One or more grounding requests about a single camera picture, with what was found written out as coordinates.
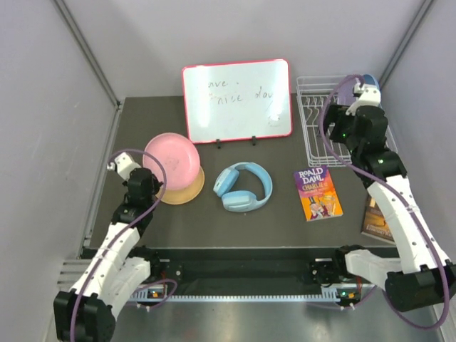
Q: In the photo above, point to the grey slotted cable duct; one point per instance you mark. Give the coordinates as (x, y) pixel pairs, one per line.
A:
(330, 294)

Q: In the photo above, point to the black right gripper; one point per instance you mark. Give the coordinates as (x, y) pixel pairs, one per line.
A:
(335, 114)

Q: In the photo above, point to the red framed whiteboard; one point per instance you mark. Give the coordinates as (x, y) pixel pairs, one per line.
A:
(237, 101)

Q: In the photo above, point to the blue plate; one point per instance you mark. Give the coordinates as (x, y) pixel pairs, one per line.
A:
(371, 83)

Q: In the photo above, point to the aluminium frame extrusion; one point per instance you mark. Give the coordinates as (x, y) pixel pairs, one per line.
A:
(75, 30)
(412, 28)

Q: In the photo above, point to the tan yellow plate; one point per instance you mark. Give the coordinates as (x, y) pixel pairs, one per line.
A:
(185, 195)

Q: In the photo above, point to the purple plate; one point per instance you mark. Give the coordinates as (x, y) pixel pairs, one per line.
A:
(345, 95)

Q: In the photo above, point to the pink plate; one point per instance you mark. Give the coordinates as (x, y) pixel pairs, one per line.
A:
(178, 156)

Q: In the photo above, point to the aluminium frame extrusion right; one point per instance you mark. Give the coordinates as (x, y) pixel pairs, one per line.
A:
(412, 28)

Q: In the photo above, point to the dark brown paperback book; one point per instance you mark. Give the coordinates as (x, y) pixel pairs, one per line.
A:
(374, 223)

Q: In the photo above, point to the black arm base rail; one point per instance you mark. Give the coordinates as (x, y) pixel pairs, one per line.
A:
(279, 270)

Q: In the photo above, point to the white wire dish rack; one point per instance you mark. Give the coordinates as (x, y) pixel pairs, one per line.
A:
(311, 93)

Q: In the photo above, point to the blue headphones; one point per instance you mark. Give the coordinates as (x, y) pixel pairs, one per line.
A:
(242, 200)

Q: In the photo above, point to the black whiteboard stand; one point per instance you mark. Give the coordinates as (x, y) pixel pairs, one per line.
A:
(251, 140)

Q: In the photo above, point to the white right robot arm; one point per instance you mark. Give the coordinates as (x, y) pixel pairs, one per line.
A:
(423, 274)

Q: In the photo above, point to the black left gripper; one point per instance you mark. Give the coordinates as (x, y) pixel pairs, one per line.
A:
(157, 184)

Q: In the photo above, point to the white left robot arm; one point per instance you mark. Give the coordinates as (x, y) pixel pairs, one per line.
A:
(88, 311)

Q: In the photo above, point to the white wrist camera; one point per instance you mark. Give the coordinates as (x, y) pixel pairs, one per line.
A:
(366, 95)
(123, 165)

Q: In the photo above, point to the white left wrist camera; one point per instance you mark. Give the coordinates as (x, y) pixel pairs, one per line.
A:
(123, 165)

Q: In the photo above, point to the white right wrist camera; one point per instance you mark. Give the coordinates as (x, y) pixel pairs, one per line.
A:
(366, 95)

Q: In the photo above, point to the Roald Dahl paperback book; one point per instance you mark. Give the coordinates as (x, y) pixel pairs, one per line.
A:
(317, 194)

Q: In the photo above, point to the aluminium frame extrusion left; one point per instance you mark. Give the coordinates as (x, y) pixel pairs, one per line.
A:
(75, 30)

